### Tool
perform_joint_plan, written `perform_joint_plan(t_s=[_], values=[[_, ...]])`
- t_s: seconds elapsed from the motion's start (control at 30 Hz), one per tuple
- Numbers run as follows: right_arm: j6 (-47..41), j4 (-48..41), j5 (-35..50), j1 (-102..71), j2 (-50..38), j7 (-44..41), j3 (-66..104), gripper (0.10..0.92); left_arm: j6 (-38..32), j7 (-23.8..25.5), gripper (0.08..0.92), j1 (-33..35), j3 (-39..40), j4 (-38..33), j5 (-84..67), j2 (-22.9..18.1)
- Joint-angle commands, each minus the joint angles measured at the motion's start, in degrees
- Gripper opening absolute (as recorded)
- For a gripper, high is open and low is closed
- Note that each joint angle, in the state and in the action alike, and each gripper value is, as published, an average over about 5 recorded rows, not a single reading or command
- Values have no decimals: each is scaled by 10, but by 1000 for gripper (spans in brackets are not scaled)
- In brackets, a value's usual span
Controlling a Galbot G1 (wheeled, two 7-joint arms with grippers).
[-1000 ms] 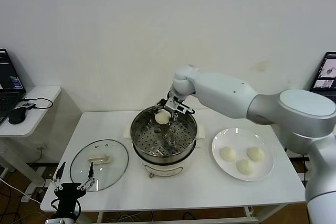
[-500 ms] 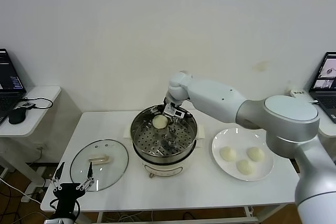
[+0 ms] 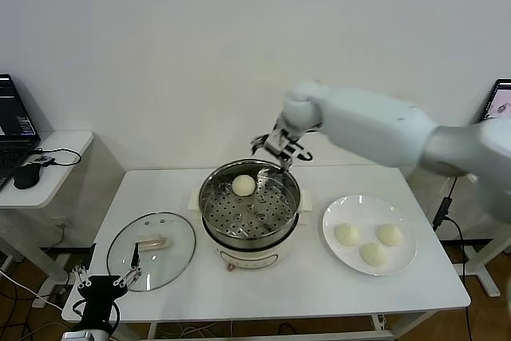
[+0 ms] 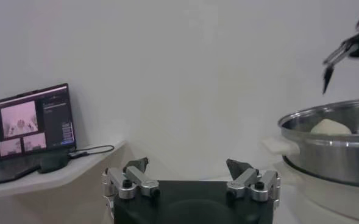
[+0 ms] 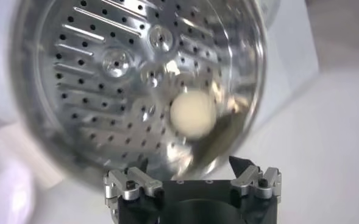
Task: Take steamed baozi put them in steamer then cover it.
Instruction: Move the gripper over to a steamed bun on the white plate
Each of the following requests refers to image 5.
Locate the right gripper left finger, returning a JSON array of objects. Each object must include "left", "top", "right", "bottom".
[{"left": 103, "top": 157, "right": 165, "bottom": 214}]

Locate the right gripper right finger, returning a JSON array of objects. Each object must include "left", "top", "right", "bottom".
[{"left": 229, "top": 155, "right": 282, "bottom": 200}]

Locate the white steamed baozi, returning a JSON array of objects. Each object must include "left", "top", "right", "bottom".
[{"left": 169, "top": 90, "right": 218, "bottom": 141}]

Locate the stainless steel steamer basket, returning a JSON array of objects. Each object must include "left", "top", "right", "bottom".
[{"left": 10, "top": 0, "right": 268, "bottom": 187}]

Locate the white round plate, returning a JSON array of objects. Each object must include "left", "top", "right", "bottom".
[{"left": 0, "top": 124, "right": 35, "bottom": 224}]

